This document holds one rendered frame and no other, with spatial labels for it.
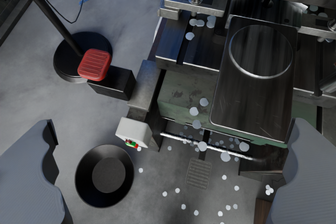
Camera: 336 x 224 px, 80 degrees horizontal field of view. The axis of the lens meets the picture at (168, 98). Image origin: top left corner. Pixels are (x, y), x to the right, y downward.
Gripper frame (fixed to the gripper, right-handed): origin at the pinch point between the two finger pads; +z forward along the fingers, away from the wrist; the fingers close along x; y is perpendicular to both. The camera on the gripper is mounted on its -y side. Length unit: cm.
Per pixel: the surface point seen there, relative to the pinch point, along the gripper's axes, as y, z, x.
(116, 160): 75, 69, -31
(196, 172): 67, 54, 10
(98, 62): 7.3, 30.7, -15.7
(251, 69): 7.8, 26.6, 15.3
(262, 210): 82, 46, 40
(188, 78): 15.0, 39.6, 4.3
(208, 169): 66, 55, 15
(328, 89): 13.8, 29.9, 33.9
